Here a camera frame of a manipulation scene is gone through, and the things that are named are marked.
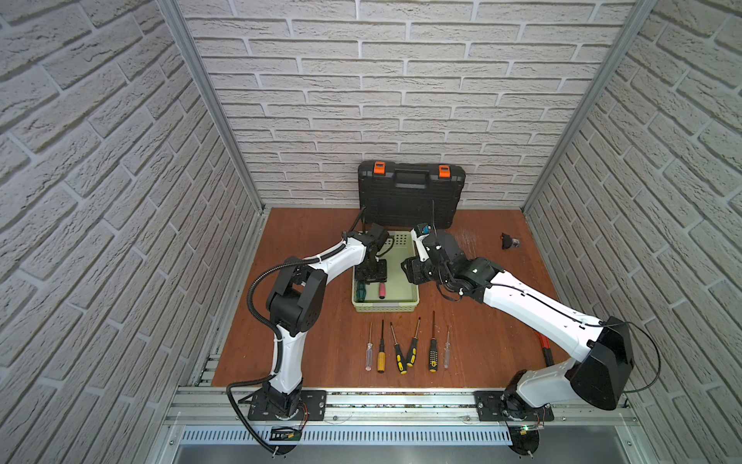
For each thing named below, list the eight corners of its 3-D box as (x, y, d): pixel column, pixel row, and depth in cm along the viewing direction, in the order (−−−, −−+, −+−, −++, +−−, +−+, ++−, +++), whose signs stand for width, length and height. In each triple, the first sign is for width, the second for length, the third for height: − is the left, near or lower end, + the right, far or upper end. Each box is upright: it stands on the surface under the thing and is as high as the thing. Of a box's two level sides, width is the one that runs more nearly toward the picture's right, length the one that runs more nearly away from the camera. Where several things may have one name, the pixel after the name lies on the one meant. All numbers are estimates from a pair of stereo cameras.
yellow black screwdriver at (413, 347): (406, 365, 82) (407, 363, 81) (415, 319, 91) (415, 316, 89) (414, 367, 82) (415, 365, 80) (422, 321, 91) (423, 318, 89)
